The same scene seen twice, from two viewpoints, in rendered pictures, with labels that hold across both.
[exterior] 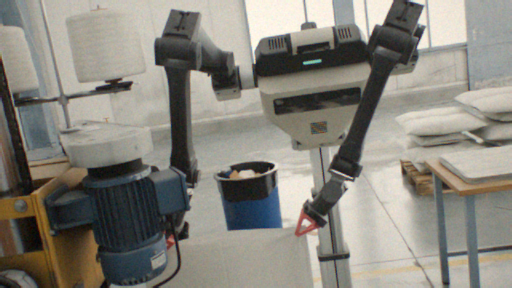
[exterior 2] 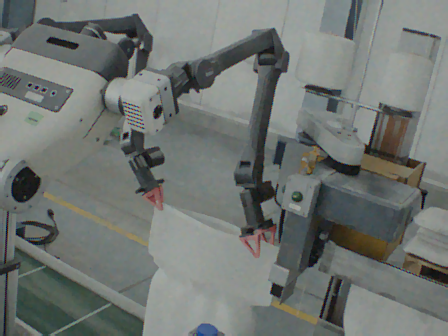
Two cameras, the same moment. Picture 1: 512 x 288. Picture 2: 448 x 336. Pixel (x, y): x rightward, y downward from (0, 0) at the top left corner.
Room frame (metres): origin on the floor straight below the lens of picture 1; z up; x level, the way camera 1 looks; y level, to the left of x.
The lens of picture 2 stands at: (3.02, 0.78, 1.72)
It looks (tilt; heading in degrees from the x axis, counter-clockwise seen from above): 17 degrees down; 203
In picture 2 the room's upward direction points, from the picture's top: 12 degrees clockwise
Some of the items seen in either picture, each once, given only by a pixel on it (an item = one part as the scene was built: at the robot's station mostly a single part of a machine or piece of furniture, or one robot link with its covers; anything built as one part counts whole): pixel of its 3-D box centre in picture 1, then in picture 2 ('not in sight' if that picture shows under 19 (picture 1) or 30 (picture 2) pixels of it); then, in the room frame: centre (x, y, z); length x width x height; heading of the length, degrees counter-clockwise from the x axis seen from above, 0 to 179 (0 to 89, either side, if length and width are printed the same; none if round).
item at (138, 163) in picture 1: (114, 165); not in sight; (1.18, 0.31, 1.35); 0.12 x 0.12 x 0.04
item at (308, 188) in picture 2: not in sight; (301, 194); (1.70, 0.43, 1.29); 0.08 x 0.05 x 0.09; 86
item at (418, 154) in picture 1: (446, 151); not in sight; (4.63, -1.68, 0.33); 0.66 x 0.43 x 0.13; 86
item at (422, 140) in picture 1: (433, 134); not in sight; (4.89, -1.67, 0.44); 0.66 x 0.43 x 0.13; 176
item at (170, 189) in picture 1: (168, 196); (284, 154); (1.22, 0.21, 1.25); 0.10 x 0.08 x 0.12; 21
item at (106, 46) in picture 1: (106, 46); (325, 60); (1.33, 0.31, 1.61); 0.17 x 0.17 x 0.17
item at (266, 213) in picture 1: (253, 212); not in sight; (3.79, 0.07, 0.32); 0.51 x 0.48 x 0.65; 176
